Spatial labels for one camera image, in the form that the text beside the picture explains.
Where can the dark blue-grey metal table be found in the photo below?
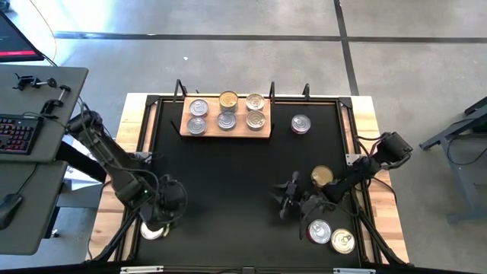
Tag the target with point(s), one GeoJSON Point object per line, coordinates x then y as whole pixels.
{"type": "Point", "coordinates": [468, 182]}

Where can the silver metal bracket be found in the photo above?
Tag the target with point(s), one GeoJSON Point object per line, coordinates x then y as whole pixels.
{"type": "Point", "coordinates": [354, 271]}
{"type": "Point", "coordinates": [141, 269]}

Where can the grey desk with clamps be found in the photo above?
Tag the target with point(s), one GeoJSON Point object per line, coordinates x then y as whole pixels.
{"type": "Point", "coordinates": [23, 99]}

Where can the black desk clamp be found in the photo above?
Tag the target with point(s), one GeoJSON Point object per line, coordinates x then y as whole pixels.
{"type": "Point", "coordinates": [57, 102]}
{"type": "Point", "coordinates": [24, 81]}

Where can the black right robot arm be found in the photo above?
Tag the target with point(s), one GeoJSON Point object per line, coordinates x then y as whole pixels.
{"type": "Point", "coordinates": [361, 171]}

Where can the black backlit keyboard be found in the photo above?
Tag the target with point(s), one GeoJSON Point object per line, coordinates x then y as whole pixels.
{"type": "Point", "coordinates": [19, 135]}

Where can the blue label seafood can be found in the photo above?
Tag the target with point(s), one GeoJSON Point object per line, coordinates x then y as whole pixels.
{"type": "Point", "coordinates": [342, 241]}
{"type": "Point", "coordinates": [255, 101]}
{"type": "Point", "coordinates": [255, 119]}
{"type": "Point", "coordinates": [150, 234]}

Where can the black computer mouse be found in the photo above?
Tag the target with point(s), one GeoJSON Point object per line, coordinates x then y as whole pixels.
{"type": "Point", "coordinates": [8, 209]}

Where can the grey desk with mouse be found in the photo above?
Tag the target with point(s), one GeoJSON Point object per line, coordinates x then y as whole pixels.
{"type": "Point", "coordinates": [34, 228]}

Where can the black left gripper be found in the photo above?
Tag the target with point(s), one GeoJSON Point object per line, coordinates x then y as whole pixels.
{"type": "Point", "coordinates": [171, 198]}

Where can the red label can silver lid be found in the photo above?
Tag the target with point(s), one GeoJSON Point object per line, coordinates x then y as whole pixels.
{"type": "Point", "coordinates": [300, 124]}
{"type": "Point", "coordinates": [196, 125]}
{"type": "Point", "coordinates": [319, 231]}
{"type": "Point", "coordinates": [199, 107]}

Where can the green label can gold lid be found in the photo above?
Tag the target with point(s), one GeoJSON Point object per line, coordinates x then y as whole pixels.
{"type": "Point", "coordinates": [320, 175]}
{"type": "Point", "coordinates": [228, 99]}

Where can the wooden shelf with black legs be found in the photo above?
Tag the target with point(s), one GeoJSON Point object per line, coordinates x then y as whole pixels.
{"type": "Point", "coordinates": [239, 132]}

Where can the black aluminium rig frame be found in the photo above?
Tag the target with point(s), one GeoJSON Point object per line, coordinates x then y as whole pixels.
{"type": "Point", "coordinates": [289, 98]}

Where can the black table mat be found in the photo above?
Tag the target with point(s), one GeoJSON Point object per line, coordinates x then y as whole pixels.
{"type": "Point", "coordinates": [236, 236]}

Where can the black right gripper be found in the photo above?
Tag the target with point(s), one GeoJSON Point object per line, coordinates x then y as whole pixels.
{"type": "Point", "coordinates": [314, 203]}

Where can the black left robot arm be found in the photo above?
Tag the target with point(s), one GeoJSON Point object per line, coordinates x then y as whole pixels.
{"type": "Point", "coordinates": [110, 160]}

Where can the black computer monitor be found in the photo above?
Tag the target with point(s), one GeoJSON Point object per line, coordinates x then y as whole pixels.
{"type": "Point", "coordinates": [15, 42]}

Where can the green label can silver lid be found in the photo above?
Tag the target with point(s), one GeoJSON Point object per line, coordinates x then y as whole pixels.
{"type": "Point", "coordinates": [226, 120]}

